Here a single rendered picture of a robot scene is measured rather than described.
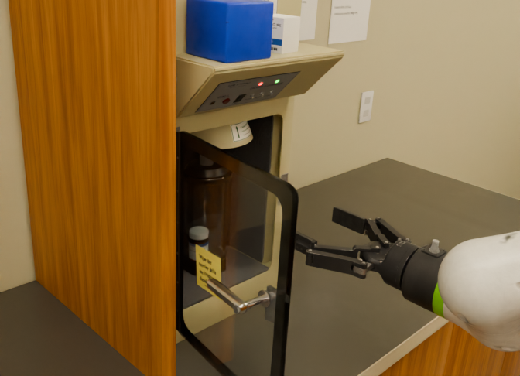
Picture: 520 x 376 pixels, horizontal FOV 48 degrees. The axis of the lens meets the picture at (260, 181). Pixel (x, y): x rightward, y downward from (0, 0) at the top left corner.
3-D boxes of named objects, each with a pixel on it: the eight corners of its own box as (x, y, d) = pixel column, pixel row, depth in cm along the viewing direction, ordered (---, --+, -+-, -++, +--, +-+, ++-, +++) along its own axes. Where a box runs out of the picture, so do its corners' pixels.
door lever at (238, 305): (232, 281, 93) (233, 267, 92) (270, 309, 86) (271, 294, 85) (203, 291, 90) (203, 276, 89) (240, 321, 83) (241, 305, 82)
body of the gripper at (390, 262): (432, 240, 93) (383, 221, 99) (403, 258, 88) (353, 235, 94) (425, 282, 96) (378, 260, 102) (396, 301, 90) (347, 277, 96)
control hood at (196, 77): (165, 115, 98) (165, 54, 95) (295, 91, 120) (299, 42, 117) (210, 131, 91) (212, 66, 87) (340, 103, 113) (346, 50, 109)
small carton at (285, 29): (258, 49, 104) (260, 15, 102) (275, 47, 108) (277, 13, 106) (282, 54, 101) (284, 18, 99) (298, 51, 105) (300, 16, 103)
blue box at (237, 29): (185, 53, 97) (185, -4, 93) (230, 49, 103) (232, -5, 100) (226, 63, 90) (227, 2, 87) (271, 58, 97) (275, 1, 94)
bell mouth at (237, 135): (148, 132, 120) (148, 106, 118) (213, 119, 132) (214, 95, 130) (203, 155, 109) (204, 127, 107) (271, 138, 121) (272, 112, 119)
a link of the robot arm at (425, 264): (426, 328, 87) (456, 305, 93) (439, 258, 83) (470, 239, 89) (391, 310, 91) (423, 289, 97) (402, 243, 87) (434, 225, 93)
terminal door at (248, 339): (178, 328, 114) (179, 128, 99) (278, 426, 91) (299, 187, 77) (175, 329, 113) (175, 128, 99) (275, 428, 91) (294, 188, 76)
